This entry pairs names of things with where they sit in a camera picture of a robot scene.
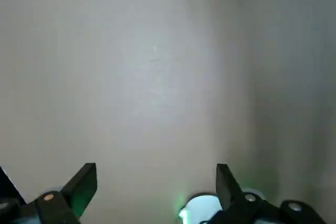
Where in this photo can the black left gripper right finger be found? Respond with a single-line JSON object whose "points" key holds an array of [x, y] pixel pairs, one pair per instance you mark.
{"points": [[228, 190]]}

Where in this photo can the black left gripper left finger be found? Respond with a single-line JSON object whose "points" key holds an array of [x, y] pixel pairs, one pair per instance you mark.
{"points": [[78, 190]]}

